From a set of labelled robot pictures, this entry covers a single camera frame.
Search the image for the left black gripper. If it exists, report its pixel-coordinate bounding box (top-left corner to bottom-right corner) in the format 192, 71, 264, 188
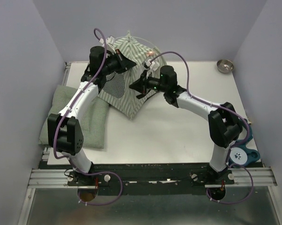
101, 49, 136, 75

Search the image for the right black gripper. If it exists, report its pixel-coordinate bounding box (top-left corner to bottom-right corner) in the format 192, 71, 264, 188
130, 69, 168, 94

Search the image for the green striped pet tent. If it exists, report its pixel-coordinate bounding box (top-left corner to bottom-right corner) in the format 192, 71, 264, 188
97, 29, 167, 121

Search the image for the white tent pole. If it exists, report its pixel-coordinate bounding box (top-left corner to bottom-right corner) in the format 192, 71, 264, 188
114, 34, 160, 64

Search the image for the green checkered cushion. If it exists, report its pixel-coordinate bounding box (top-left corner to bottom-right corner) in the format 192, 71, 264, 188
48, 85, 109, 149

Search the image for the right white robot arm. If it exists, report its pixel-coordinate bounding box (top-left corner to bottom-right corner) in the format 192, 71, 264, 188
129, 66, 243, 184

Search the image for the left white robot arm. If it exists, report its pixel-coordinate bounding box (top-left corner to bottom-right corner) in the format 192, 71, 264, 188
47, 46, 137, 185

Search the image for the steel pet bowl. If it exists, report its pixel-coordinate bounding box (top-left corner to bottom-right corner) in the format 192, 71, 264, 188
216, 59, 235, 74

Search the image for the teal paw print toy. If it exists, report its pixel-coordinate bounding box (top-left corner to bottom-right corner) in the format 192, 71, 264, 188
229, 124, 260, 167

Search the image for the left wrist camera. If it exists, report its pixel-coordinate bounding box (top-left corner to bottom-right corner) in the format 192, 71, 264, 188
106, 36, 115, 52

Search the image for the black mounting rail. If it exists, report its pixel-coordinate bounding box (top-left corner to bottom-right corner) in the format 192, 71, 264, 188
68, 163, 234, 196

